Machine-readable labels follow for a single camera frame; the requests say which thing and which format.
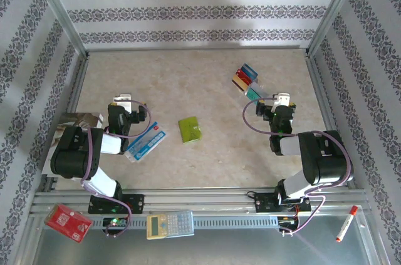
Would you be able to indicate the green card holder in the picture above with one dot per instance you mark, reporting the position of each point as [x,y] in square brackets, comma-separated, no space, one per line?
[190,130]

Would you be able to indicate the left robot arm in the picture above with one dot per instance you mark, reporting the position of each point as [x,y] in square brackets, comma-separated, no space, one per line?
[75,152]

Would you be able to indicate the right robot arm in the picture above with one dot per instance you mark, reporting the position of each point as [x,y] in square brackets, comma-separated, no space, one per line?
[326,158]

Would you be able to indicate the blue white card packet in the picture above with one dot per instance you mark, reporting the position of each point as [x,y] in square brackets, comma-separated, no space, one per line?
[147,144]

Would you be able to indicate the grey white plastic card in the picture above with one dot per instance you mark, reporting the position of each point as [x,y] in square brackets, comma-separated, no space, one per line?
[258,88]

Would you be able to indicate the teal green plastic card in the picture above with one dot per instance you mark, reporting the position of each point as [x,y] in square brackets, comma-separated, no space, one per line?
[252,93]

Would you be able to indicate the clear acrylic card stand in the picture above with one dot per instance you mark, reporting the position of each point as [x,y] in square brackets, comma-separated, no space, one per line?
[250,85]

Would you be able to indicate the blue plastic card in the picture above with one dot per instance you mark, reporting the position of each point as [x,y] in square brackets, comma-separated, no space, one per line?
[249,70]

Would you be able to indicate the red plastic card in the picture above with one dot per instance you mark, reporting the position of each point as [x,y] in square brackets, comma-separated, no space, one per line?
[243,77]

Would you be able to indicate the yellow card with dark stripe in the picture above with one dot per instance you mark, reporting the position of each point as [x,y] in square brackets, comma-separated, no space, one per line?
[239,84]

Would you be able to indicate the magazine with photo cover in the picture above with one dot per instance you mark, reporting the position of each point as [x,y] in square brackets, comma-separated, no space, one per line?
[78,119]

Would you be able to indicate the circuit board with green light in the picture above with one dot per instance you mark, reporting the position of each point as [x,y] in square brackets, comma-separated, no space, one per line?
[115,221]

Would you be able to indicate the beige grey calculator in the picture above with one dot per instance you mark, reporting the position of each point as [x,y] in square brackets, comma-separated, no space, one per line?
[169,225]

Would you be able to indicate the red cardboard box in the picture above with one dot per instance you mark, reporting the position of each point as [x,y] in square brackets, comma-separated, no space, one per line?
[67,222]

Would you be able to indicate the red white marker pen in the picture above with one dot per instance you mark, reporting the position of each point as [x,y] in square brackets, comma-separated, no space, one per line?
[346,224]

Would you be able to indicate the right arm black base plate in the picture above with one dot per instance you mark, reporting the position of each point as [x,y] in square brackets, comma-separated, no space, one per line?
[264,202]

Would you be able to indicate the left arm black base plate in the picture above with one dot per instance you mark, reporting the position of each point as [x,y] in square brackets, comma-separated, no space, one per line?
[134,204]

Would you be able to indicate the aluminium frame post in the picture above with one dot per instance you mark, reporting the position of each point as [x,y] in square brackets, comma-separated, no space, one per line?
[59,11]
[332,11]

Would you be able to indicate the aluminium mounting rail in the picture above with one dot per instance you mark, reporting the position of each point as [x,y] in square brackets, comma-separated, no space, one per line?
[200,200]

